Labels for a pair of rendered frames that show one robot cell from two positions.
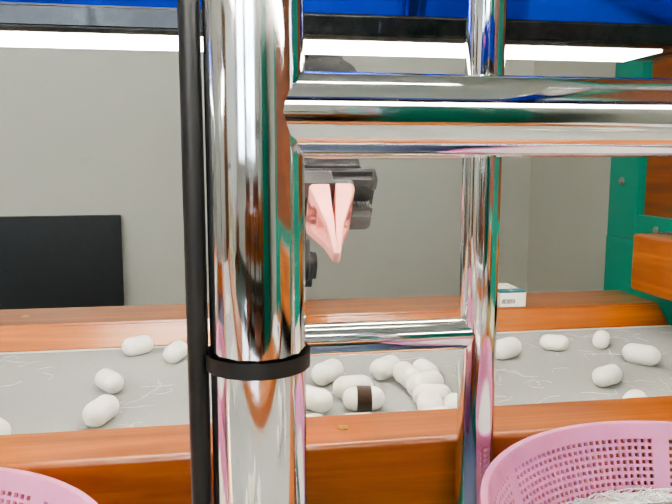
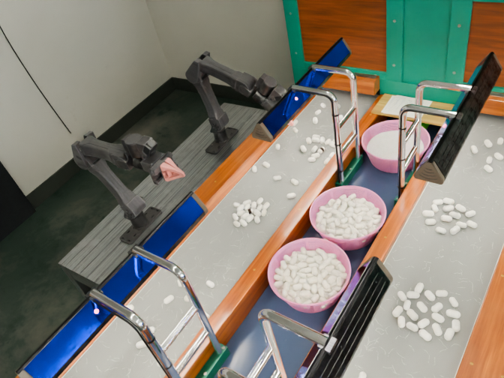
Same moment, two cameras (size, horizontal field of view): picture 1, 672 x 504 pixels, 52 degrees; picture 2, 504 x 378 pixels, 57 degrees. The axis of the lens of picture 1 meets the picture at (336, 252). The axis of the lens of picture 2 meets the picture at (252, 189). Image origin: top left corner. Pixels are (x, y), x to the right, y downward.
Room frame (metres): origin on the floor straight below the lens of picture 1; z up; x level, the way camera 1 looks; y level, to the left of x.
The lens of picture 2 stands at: (-0.46, 1.14, 1.97)
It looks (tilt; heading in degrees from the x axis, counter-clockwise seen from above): 41 degrees down; 323
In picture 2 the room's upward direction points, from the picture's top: 15 degrees counter-clockwise
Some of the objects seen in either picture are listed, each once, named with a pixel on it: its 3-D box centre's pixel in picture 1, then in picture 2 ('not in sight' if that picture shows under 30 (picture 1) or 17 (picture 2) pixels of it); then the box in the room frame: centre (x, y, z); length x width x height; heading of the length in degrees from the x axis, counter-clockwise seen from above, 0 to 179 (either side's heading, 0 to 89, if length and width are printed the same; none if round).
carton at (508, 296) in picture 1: (503, 294); not in sight; (0.89, -0.22, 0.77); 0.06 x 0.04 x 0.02; 9
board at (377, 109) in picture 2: not in sight; (414, 109); (0.36, -0.42, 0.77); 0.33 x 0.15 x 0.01; 9
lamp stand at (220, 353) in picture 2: not in sight; (164, 328); (0.34, 0.95, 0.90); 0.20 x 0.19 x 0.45; 99
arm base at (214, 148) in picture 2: not in sight; (220, 134); (1.09, 0.08, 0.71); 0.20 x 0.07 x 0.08; 101
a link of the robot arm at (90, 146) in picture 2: not in sight; (106, 156); (0.97, 0.67, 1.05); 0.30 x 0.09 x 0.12; 11
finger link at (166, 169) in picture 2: not in sight; (175, 169); (0.64, 0.59, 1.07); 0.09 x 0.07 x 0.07; 11
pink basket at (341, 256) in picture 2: not in sight; (310, 277); (0.21, 0.50, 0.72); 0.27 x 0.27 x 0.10
